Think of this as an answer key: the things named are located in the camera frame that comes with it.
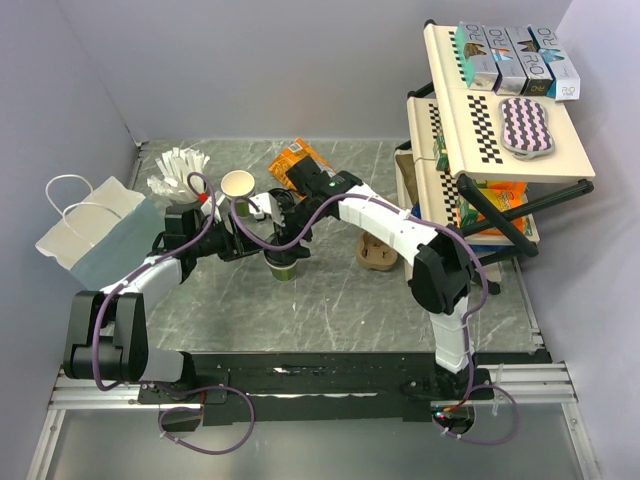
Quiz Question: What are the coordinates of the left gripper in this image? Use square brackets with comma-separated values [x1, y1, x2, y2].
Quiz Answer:
[188, 211, 269, 262]

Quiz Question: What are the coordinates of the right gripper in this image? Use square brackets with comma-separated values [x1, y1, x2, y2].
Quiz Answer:
[271, 195, 322, 263]

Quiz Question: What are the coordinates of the black cup lid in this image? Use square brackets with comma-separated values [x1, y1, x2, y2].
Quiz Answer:
[263, 250, 298, 268]

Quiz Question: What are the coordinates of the green paper coffee cup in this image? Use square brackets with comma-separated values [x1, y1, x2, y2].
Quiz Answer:
[265, 260, 298, 282]

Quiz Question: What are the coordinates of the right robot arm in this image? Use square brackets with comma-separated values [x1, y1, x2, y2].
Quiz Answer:
[249, 157, 474, 399]

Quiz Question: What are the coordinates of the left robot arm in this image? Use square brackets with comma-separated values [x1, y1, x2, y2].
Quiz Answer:
[63, 204, 261, 402]

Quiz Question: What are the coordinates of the stack of black cup lids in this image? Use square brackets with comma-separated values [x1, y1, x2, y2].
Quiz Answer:
[268, 187, 297, 210]

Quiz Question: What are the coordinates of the white wrapped straws bundle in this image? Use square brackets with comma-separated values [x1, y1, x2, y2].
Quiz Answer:
[147, 148, 210, 204]

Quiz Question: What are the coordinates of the stack of green paper cups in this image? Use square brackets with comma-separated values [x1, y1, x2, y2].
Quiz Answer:
[221, 170, 256, 218]

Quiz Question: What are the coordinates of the brown cardboard cup carrier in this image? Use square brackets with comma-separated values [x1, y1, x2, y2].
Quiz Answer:
[356, 231, 398, 271]

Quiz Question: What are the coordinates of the blue white paper bag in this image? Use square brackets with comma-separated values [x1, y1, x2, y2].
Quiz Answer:
[35, 174, 164, 290]

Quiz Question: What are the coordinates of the orange snack bag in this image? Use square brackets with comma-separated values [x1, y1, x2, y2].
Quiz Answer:
[268, 137, 335, 190]

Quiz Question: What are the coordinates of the brown snack bag on shelf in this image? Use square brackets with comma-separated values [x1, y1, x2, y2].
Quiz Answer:
[394, 149, 419, 206]

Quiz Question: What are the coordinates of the green small box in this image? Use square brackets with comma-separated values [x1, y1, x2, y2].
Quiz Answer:
[433, 133, 449, 172]

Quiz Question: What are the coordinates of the beige black shelf rack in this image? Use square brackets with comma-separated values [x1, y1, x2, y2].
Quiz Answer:
[394, 19, 597, 296]

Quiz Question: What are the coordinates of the orange chip bag on shelf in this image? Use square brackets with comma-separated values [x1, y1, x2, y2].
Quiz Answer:
[478, 181, 532, 236]

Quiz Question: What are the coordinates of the pink black striped sponge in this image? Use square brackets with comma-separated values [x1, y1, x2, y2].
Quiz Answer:
[498, 97, 556, 161]

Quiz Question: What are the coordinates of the teal silver box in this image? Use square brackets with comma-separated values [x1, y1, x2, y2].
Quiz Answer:
[455, 22, 498, 91]

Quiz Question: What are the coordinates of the silver blue box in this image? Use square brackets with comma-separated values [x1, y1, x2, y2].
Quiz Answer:
[483, 26, 527, 96]

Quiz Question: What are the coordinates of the black silver box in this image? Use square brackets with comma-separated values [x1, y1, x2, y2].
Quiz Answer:
[506, 27, 554, 97]

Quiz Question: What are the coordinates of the white blue box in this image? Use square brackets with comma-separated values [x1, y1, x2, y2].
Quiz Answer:
[528, 25, 581, 102]

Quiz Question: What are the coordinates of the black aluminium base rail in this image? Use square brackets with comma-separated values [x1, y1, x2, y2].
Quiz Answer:
[49, 350, 576, 425]

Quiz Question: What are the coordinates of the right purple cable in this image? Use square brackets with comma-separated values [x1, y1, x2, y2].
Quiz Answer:
[230, 194, 523, 446]

